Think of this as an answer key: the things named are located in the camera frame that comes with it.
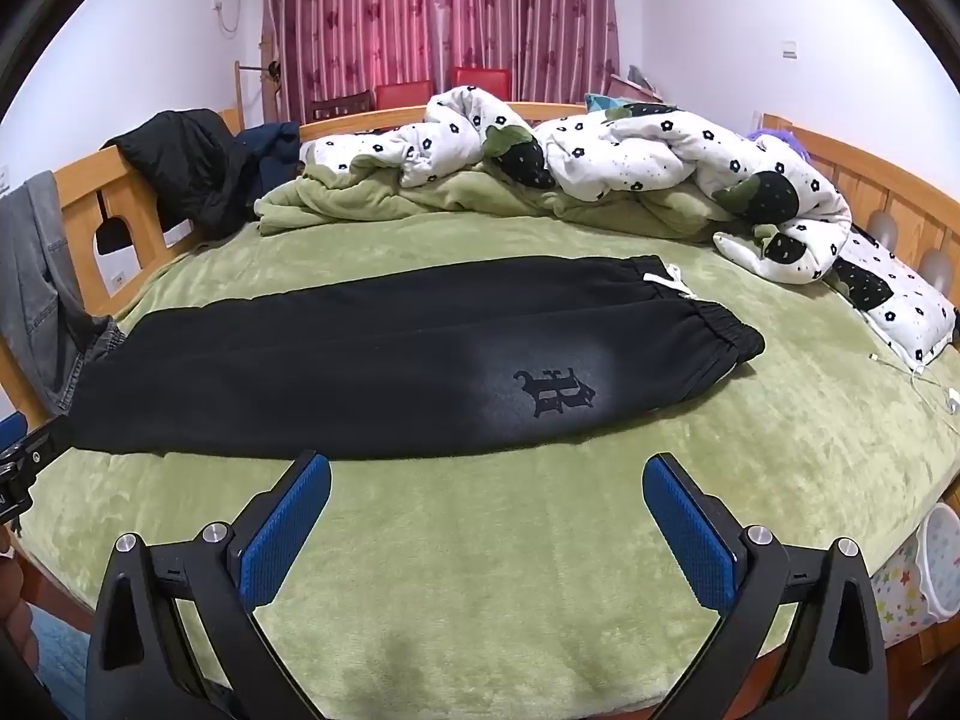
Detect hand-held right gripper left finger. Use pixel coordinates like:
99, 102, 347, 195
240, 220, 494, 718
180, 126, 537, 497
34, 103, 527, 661
85, 450, 332, 720

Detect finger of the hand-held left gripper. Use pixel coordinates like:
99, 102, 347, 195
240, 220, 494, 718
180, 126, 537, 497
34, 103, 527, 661
0, 414, 76, 477

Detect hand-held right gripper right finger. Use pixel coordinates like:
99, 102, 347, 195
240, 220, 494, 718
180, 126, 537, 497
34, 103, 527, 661
643, 452, 890, 720

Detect black pants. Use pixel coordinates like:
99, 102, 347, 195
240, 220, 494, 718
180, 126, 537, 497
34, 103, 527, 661
66, 255, 766, 462

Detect grey jeans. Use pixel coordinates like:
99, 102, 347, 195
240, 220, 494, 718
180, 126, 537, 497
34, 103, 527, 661
0, 171, 122, 418

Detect green fleece bed sheet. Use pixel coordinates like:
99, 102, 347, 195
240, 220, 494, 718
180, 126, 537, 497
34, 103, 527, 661
15, 210, 960, 720

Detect person's blue trouser leg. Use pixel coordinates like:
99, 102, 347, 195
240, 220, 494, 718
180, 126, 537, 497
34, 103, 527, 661
22, 606, 97, 720

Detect star print sheet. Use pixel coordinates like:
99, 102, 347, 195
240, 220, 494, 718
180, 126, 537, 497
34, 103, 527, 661
870, 540, 932, 647

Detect white plastic bin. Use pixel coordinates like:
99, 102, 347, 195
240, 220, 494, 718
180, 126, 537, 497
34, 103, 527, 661
910, 502, 960, 625

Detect white floral pillow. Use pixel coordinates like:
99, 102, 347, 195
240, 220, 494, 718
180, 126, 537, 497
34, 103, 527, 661
825, 231, 959, 365

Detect black jacket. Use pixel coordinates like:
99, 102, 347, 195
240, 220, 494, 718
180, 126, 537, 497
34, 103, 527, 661
101, 109, 262, 241

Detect navy garment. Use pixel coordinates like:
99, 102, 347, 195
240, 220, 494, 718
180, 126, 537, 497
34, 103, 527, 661
238, 122, 302, 196

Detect white floral quilt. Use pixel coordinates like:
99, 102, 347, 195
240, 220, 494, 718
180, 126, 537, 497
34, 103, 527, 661
253, 86, 856, 286

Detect purple fluffy item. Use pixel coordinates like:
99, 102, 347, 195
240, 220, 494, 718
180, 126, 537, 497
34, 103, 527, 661
746, 126, 816, 167

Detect dark wooden chair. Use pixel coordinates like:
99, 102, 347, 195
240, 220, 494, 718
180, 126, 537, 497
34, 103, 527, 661
310, 90, 374, 122

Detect wooden coat rack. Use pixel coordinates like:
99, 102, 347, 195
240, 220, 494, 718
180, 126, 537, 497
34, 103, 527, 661
234, 37, 284, 128

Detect red chair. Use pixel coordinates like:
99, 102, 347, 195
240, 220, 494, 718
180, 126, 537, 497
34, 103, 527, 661
375, 81, 434, 110
451, 66, 513, 102

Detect pink patterned curtain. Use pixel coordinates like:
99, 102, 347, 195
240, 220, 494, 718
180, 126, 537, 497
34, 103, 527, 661
429, 0, 623, 106
261, 0, 434, 125

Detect wooden bed frame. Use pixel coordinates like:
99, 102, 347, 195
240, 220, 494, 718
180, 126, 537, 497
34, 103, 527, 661
0, 99, 960, 691

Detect white earphone cable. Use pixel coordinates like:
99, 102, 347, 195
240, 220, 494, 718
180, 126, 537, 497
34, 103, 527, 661
868, 349, 960, 415

